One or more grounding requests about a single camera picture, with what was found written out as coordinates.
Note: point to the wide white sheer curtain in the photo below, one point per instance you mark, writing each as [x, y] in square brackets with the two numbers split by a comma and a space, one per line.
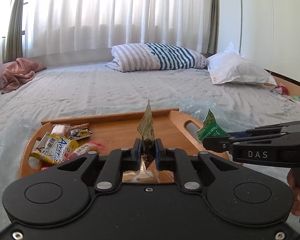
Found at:
[115, 12]

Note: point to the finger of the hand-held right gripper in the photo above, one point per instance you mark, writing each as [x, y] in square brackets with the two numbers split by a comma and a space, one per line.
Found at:
[218, 145]
[265, 128]

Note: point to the white wardrobe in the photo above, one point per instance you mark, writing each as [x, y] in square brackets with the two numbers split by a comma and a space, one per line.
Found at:
[270, 25]

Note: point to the yellow snack packet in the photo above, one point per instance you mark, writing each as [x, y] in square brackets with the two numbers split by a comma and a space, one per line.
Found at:
[52, 147]

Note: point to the wooden tray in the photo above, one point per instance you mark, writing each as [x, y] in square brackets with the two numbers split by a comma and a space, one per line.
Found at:
[115, 130]

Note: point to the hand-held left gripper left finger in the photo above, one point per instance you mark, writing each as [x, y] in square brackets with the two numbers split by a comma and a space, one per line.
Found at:
[139, 151]

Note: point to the person's right hand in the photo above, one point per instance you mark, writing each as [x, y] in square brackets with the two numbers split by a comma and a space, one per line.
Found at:
[296, 200]

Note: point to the white plastic-bagged pillow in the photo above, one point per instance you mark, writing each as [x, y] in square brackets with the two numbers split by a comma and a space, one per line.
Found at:
[235, 67]

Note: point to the green curtain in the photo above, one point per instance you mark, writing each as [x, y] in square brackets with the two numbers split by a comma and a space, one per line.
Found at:
[214, 17]
[15, 22]

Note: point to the striped pillow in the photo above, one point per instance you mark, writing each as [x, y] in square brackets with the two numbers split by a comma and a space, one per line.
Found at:
[160, 56]

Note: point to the brown snack packet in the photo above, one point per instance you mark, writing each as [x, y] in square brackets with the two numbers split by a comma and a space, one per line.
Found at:
[80, 133]

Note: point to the beige cracker packet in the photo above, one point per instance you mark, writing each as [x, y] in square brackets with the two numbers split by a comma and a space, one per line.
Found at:
[140, 176]

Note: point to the white clear-wrapped snack packet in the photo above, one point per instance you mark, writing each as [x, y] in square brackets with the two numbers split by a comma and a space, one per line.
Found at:
[59, 130]

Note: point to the green snack packet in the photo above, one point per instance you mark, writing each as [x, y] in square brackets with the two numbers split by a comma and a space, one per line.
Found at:
[210, 127]

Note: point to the sheer snowflake cloth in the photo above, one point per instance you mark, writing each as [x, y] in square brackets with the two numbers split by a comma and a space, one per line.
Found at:
[5, 142]

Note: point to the red and white toy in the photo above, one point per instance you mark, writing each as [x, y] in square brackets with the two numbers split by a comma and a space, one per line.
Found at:
[280, 89]

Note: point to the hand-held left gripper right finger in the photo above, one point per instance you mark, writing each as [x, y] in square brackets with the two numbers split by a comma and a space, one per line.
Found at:
[158, 152]

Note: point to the gold snack packet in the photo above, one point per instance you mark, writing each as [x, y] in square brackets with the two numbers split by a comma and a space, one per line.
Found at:
[147, 127]

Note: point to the pink snack packet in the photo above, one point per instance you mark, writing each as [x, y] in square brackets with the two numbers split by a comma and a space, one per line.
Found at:
[86, 149]

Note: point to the wooden bed rail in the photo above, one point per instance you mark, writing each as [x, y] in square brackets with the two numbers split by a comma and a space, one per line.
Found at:
[290, 82]

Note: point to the pink blanket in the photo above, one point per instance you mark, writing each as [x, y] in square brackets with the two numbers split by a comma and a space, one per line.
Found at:
[18, 72]

